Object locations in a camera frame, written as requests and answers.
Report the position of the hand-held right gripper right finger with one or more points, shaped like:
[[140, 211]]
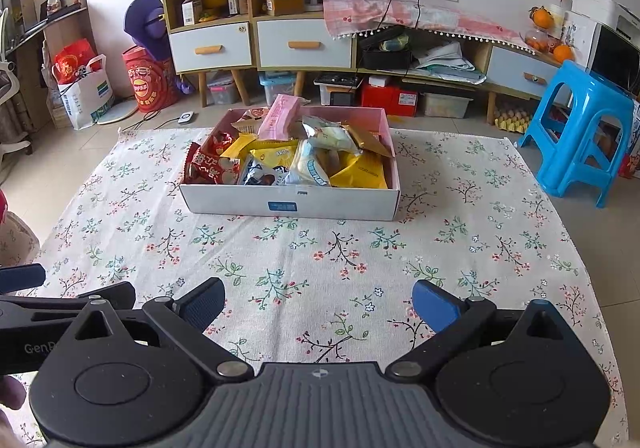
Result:
[[437, 305]]

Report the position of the beige cloth bag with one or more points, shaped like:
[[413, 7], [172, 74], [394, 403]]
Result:
[[17, 240]]

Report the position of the egg tray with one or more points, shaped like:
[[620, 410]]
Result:
[[512, 120]]

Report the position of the red snack packet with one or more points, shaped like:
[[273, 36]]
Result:
[[207, 165]]

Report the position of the dark blue small snack packet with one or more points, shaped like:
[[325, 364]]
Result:
[[262, 173]]

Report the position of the wooden cabinet with white drawer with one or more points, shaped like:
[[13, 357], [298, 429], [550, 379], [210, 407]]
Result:
[[280, 52]]

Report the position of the wooden desk with shelves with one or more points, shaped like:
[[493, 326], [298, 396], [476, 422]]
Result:
[[55, 17]]

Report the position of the white round floor base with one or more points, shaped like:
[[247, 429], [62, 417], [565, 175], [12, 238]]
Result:
[[117, 113]]

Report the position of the clear storage bin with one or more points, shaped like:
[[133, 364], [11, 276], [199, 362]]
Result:
[[446, 106]]

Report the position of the white cheese stick packet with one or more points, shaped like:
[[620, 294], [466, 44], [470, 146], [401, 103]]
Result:
[[310, 167]]

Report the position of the blue lidded storage bin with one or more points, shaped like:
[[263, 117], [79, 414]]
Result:
[[277, 86]]

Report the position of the white printer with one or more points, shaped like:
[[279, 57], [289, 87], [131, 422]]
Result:
[[610, 12]]

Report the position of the low wooden media cabinet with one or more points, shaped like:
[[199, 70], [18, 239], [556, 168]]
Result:
[[510, 65]]

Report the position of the pale yellow silver snack packet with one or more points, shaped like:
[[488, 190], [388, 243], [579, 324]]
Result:
[[332, 137]]

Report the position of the black box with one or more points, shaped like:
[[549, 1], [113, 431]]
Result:
[[385, 58]]

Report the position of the white office chair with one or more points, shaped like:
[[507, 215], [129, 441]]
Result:
[[10, 92]]

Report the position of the pile of white papers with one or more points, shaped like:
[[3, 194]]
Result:
[[447, 62]]

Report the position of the red printed round box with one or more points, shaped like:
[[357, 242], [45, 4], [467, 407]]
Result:
[[150, 82]]

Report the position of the red gift bag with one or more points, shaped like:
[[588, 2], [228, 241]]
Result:
[[72, 60]]

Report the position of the tall wooden shelf cabinet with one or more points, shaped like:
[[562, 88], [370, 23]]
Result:
[[210, 37]]

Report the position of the red cardboard box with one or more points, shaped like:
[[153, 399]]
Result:
[[387, 100]]

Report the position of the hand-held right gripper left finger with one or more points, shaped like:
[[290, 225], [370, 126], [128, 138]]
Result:
[[205, 300]]

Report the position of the black screen appliance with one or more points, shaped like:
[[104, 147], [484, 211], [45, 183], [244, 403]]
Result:
[[615, 60]]

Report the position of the gold long snack packet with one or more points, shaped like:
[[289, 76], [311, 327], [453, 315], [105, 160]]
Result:
[[370, 142]]

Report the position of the white box with pink lining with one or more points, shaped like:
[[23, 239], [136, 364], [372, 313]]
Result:
[[340, 203]]

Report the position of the bin with black device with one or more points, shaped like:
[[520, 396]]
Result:
[[337, 92]]

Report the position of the person's left hand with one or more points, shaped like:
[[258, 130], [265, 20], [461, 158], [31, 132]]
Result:
[[11, 393]]

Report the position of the orange fruit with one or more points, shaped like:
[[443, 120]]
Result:
[[542, 17], [563, 53]]

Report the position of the floral tablecloth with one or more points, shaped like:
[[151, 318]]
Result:
[[300, 253]]

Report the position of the purple plastic object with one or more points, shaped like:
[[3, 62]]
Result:
[[145, 22]]

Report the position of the pink patterned cloth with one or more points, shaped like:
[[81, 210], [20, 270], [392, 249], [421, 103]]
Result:
[[440, 17]]

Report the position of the pink snack packet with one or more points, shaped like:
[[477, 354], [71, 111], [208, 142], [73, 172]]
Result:
[[280, 120]]

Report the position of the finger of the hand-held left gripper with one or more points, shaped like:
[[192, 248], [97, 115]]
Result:
[[22, 278], [110, 295]]

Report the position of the small white device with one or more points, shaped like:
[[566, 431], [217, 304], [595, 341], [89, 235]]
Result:
[[186, 117]]

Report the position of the blue plastic stool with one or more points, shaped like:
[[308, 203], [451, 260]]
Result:
[[585, 87]]

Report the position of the white shopping bag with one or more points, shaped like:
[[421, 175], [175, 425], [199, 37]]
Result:
[[85, 100]]

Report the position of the silver crumpled snack packet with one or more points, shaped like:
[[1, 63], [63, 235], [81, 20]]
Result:
[[250, 120]]

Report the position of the pink lidded storage bin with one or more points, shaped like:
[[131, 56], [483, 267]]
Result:
[[223, 91]]

